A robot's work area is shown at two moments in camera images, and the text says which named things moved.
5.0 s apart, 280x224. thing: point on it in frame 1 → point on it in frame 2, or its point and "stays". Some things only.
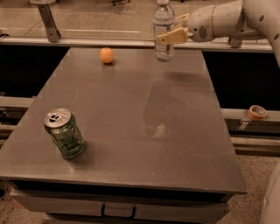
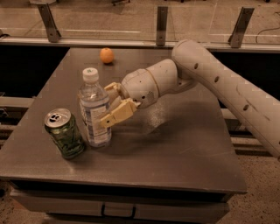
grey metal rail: (134, 43) stays
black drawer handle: (117, 216) stays
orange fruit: (107, 55) stays
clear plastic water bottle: (163, 19) → (94, 101)
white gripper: (200, 25) → (137, 87)
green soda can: (64, 132) stays
